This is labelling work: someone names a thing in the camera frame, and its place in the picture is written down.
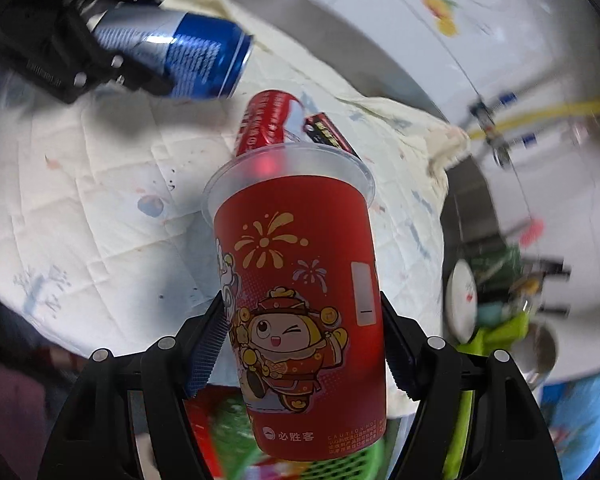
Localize red printed plastic cup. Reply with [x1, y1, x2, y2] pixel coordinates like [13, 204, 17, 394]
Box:
[201, 142, 387, 462]

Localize blue silver drink can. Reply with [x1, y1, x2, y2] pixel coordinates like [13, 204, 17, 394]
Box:
[87, 7, 256, 100]

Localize green plastic mesh basket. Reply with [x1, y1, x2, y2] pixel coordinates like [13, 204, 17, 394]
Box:
[215, 395, 397, 480]

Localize white plate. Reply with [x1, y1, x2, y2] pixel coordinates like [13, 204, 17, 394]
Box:
[444, 258, 481, 343]

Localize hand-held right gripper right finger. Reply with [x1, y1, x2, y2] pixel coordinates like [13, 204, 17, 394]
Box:
[379, 292, 566, 480]

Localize black red small packet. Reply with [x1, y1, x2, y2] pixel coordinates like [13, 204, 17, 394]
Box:
[302, 112, 362, 158]

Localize cream quilted cloth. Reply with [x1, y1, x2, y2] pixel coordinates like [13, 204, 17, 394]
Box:
[0, 0, 473, 416]

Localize red plastic object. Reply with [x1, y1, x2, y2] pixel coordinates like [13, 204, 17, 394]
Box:
[186, 387, 232, 480]

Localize red cola can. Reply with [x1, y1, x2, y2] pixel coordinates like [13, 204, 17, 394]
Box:
[234, 89, 306, 158]

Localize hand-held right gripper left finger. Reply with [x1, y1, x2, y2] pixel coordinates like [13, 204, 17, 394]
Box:
[42, 294, 231, 480]

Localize metal water valves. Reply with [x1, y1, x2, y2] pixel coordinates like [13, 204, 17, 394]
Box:
[467, 89, 546, 168]

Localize yellow pipe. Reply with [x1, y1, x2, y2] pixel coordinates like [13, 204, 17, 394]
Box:
[497, 97, 600, 133]

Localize green plastic dish rack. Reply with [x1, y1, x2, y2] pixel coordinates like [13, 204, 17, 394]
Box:
[445, 310, 536, 467]

